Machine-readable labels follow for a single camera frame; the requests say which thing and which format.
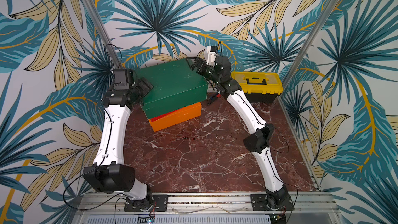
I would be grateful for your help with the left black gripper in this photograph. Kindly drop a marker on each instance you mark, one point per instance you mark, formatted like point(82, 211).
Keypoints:
point(146, 84)

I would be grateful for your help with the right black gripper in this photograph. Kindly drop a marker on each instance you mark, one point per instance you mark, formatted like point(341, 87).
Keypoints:
point(197, 67)

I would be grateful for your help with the green shoebox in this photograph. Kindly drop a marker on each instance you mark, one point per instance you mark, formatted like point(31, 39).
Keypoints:
point(175, 86)

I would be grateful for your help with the red shoebox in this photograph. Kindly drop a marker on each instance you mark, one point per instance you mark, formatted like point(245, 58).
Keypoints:
point(160, 117)

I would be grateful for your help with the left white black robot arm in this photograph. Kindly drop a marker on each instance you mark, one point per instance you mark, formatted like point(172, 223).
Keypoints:
point(108, 173)

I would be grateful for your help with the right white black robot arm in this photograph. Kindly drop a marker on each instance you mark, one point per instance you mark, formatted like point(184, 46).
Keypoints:
point(260, 133)

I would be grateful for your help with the orange shoebox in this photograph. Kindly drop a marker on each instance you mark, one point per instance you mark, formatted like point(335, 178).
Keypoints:
point(177, 117)

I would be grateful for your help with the yellow black toolbox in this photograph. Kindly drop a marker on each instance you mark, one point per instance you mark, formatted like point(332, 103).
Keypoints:
point(259, 87)

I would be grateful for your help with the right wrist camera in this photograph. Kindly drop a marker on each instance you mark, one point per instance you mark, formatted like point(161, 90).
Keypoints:
point(211, 53)

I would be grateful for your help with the red handled pliers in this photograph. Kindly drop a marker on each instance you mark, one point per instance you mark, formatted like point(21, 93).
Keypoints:
point(213, 98)

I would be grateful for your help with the left aluminium corner post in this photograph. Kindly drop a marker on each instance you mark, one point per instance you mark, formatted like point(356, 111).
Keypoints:
point(104, 56)

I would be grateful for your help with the aluminium corner post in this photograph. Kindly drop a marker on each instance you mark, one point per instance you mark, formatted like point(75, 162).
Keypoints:
point(324, 15)
point(104, 56)

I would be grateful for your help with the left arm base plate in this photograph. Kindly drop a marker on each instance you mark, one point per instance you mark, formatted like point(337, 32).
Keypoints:
point(157, 203)

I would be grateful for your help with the aluminium front rail frame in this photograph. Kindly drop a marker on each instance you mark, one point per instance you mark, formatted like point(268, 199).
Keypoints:
point(210, 208)

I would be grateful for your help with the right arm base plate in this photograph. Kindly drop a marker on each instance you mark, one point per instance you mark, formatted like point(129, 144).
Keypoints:
point(264, 202)

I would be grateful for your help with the right aluminium corner post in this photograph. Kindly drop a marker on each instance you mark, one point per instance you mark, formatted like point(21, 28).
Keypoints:
point(324, 15)

